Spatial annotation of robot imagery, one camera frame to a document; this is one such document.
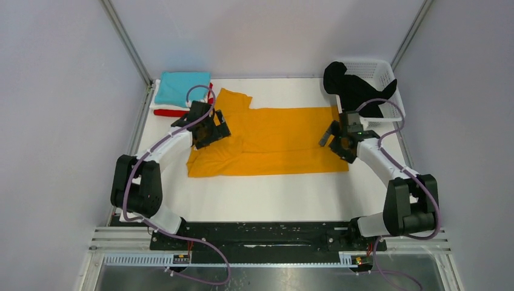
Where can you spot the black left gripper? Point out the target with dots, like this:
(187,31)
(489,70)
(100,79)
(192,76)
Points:
(220,131)

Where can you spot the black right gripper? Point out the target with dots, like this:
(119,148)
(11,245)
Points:
(345,154)

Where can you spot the yellow t-shirt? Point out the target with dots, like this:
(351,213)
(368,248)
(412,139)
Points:
(267,141)

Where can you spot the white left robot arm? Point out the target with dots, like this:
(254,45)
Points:
(137,183)

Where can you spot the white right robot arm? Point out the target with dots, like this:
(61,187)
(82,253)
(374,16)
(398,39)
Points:
(410,205)

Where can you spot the black t-shirt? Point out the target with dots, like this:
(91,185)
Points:
(351,89)

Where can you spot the folded turquoise t-shirt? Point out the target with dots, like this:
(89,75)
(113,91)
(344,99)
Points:
(185,75)

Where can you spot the folded red t-shirt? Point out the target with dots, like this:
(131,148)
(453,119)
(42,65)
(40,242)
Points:
(174,111)

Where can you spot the folded white t-shirt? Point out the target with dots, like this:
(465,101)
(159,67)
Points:
(171,94)

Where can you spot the white plastic laundry basket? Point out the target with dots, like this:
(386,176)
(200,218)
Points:
(378,73)

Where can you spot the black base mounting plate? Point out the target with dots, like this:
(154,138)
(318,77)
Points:
(331,235)

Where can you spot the aluminium frame rail left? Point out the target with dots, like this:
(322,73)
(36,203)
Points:
(140,86)

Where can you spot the aluminium frame rail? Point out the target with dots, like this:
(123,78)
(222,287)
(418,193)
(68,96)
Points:
(140,86)
(411,33)

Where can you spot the aluminium frame rail right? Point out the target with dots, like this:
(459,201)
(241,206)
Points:
(411,33)

